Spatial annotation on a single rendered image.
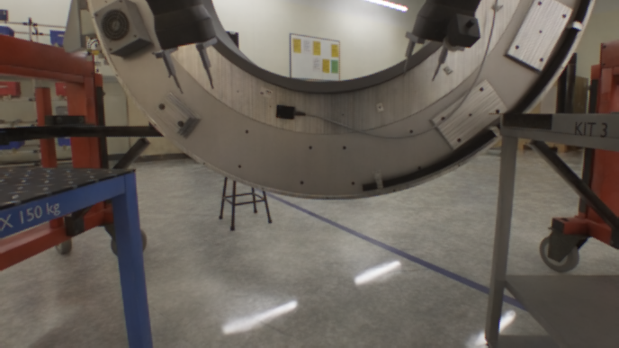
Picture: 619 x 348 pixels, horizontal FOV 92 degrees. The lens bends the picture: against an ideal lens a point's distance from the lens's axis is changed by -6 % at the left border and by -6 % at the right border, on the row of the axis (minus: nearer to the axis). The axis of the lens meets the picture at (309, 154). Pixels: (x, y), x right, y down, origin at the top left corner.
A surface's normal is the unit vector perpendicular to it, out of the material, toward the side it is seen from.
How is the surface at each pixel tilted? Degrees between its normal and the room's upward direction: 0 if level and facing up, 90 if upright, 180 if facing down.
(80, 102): 90
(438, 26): 114
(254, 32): 90
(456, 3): 122
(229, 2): 90
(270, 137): 90
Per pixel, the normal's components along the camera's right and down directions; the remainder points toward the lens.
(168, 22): -0.13, 0.47
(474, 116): -0.10, 0.12
